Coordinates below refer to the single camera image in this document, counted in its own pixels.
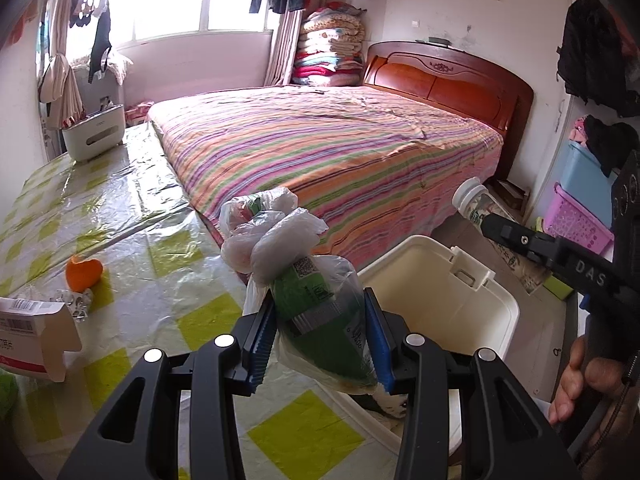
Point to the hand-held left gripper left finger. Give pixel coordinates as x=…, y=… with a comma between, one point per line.
x=262, y=350

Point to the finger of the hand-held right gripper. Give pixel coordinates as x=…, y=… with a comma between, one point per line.
x=520, y=242

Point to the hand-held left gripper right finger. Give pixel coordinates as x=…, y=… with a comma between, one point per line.
x=382, y=355

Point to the green packet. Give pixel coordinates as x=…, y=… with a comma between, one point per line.
x=310, y=310

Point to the clear bottle with white cap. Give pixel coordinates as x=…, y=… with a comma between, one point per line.
x=470, y=200

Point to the white plastic trash bin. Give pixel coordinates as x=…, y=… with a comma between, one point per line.
x=435, y=300

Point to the red white cardboard box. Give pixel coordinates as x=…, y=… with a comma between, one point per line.
x=35, y=340

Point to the person's right hand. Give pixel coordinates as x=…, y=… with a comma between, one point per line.
x=605, y=375

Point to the brown cardboard box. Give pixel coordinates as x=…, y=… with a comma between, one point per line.
x=510, y=192

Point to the pink plastic basket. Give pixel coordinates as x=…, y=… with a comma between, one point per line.
x=570, y=220

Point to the green plastic bin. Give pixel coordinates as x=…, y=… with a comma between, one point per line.
x=557, y=287

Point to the light blue storage box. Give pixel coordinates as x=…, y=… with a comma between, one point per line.
x=580, y=180

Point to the dark clothing pile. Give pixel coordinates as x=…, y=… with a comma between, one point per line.
x=612, y=142

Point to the pink cloth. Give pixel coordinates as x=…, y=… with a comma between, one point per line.
x=579, y=132

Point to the wooden bed headboard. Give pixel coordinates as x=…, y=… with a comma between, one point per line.
x=450, y=80

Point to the crumpled clear wrapper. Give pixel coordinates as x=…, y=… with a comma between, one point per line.
x=75, y=305

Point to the orange peel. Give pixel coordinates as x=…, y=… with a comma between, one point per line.
x=82, y=275

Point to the bed with striped cover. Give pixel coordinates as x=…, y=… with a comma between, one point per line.
x=325, y=150

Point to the small dark object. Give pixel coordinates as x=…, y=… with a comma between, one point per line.
x=439, y=41

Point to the red cloth bundle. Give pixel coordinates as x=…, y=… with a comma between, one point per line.
x=139, y=112

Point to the white desk organizer box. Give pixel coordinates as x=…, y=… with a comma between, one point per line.
x=95, y=135

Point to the stack of folded blankets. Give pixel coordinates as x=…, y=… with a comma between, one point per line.
x=330, y=45

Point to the white cabinet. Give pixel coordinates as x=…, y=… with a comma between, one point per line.
x=105, y=95

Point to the striped curtain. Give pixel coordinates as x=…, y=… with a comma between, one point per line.
x=282, y=50

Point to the white lace cloth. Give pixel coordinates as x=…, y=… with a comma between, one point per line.
x=120, y=65

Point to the beige hanging garment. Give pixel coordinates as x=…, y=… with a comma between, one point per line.
x=60, y=85

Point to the black hanging garment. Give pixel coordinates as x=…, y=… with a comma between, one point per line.
x=100, y=40

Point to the window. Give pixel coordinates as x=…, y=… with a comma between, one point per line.
x=165, y=10

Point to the blue hanging cloth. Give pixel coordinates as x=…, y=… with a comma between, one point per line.
x=44, y=35

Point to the hanging underwear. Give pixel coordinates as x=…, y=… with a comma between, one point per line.
x=82, y=7

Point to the pink curtain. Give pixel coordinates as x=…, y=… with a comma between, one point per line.
x=65, y=5

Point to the orange hanging cloth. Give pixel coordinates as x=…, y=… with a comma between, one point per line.
x=20, y=25

